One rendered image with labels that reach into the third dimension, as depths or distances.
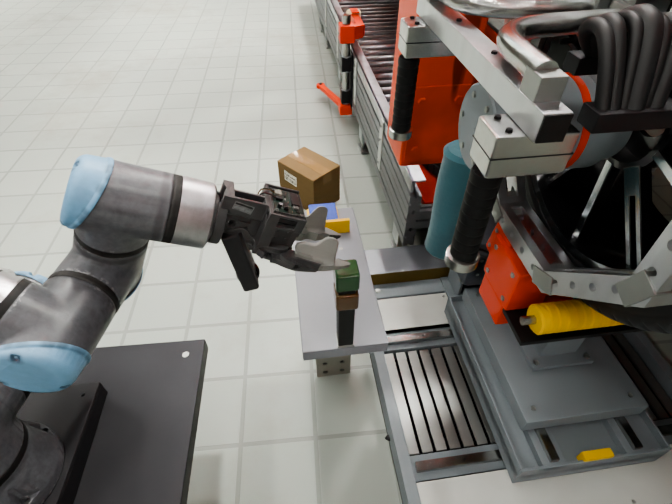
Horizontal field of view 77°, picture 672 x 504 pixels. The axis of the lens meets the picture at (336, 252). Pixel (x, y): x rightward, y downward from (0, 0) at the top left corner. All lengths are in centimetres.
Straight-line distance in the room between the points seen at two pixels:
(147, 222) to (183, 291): 107
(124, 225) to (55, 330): 14
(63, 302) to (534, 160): 54
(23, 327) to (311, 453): 85
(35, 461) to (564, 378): 110
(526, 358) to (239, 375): 80
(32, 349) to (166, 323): 101
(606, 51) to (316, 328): 65
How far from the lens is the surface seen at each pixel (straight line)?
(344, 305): 73
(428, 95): 110
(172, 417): 100
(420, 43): 76
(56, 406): 106
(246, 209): 57
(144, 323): 157
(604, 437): 126
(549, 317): 88
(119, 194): 55
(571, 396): 118
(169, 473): 96
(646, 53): 51
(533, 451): 117
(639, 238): 81
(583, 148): 70
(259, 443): 126
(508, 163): 48
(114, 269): 62
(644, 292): 65
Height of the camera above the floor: 116
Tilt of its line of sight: 45 degrees down
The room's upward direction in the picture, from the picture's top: straight up
